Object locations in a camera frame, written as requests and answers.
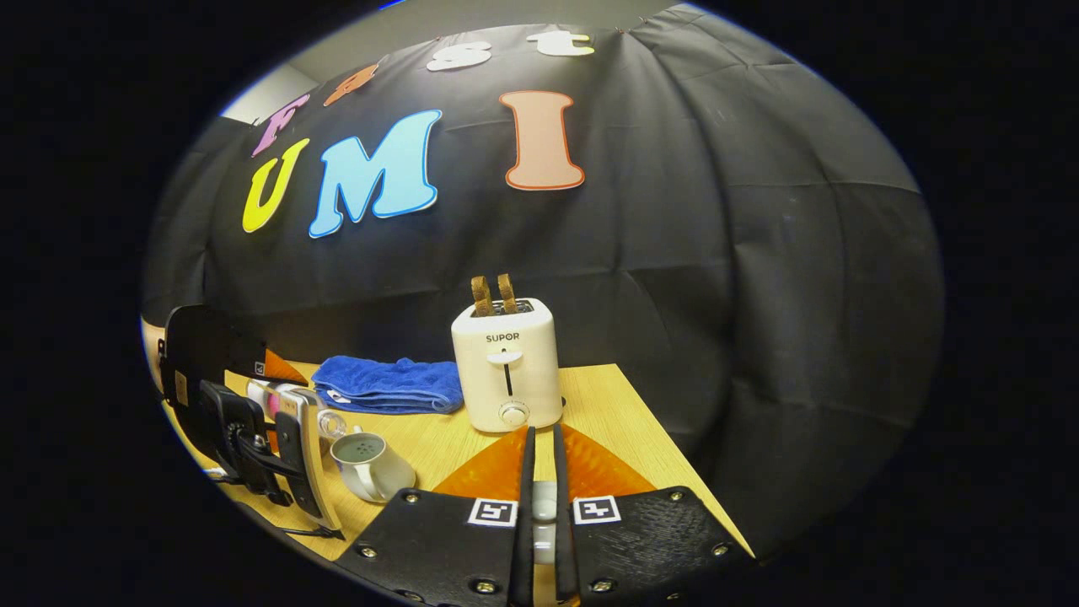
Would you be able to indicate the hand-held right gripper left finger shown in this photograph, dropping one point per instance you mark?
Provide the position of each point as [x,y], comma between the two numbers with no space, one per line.
[523,548]

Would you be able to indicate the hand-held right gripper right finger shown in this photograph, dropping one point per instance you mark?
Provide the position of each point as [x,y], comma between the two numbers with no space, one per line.
[565,548]

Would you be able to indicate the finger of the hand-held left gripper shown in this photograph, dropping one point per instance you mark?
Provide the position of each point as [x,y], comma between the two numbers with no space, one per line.
[240,438]
[206,346]

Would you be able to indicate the clear plastic water bottle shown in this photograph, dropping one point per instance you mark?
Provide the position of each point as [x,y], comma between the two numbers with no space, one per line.
[263,394]

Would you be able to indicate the white blue-patterned teacup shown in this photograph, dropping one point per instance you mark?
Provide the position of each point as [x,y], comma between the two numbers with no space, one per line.
[371,468]

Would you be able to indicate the blue folded towel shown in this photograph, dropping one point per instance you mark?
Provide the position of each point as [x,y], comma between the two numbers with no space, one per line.
[388,384]

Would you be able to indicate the white toaster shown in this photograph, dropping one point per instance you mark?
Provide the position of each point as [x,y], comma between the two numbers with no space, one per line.
[506,371]

